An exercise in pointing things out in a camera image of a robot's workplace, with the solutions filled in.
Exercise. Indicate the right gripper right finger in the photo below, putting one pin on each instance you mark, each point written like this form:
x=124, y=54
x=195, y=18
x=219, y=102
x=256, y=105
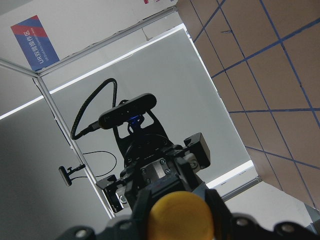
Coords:
x=239, y=226

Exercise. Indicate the black device on stand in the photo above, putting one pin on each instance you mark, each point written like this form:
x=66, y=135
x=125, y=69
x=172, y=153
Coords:
x=66, y=173

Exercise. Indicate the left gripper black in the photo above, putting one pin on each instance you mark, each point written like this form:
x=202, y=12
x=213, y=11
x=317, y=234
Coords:
x=156, y=164

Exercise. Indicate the yellow push button switch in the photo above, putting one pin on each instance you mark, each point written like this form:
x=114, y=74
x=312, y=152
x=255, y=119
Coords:
x=180, y=215

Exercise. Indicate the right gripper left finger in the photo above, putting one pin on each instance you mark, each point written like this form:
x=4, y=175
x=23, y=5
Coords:
x=133, y=228

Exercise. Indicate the blue red wall sign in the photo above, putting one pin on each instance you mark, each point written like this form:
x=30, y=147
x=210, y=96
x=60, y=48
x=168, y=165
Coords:
x=35, y=43

